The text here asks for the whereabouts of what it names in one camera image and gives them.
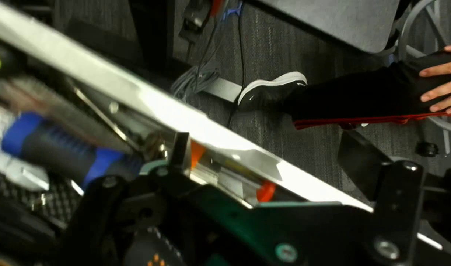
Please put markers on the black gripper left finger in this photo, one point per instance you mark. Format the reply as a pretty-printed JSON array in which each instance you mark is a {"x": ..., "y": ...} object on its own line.
[{"x": 100, "y": 222}]

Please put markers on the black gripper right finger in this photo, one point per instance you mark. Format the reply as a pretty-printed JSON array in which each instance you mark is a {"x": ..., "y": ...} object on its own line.
[{"x": 397, "y": 211}]

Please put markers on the gray metal tool drawer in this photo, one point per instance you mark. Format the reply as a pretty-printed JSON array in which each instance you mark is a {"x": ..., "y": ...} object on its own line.
[{"x": 137, "y": 96}]

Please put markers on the person's hand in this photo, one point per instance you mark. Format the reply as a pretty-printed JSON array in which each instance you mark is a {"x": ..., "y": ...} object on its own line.
[{"x": 447, "y": 83}]

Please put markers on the red thin strip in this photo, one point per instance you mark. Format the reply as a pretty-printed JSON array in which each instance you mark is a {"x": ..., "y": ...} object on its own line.
[{"x": 363, "y": 120}]

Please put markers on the black trouser leg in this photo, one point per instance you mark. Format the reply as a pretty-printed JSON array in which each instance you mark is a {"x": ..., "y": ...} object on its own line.
[{"x": 363, "y": 93}]

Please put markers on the black white sneaker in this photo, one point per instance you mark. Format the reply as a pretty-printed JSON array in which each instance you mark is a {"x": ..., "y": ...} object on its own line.
[{"x": 271, "y": 89}]

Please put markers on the gray flat panel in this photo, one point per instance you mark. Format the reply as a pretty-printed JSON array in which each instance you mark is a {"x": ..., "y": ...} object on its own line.
[{"x": 333, "y": 19}]

